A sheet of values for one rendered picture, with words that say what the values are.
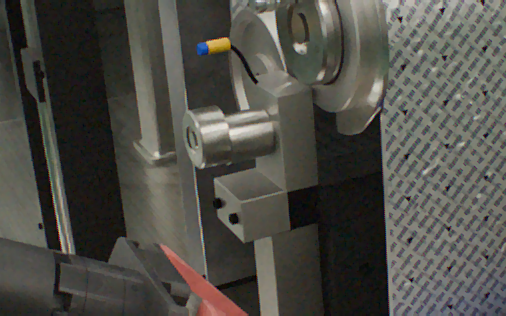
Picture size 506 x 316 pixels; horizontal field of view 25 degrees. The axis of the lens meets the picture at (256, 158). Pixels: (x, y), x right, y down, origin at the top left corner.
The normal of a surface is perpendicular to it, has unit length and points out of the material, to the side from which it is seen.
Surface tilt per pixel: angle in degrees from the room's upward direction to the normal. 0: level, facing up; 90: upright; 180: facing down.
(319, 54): 90
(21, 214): 0
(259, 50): 90
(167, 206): 0
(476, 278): 90
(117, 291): 51
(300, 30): 90
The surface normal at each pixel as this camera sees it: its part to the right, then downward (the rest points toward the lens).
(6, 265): 0.54, -0.51
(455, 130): 0.40, 0.31
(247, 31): -0.91, 0.22
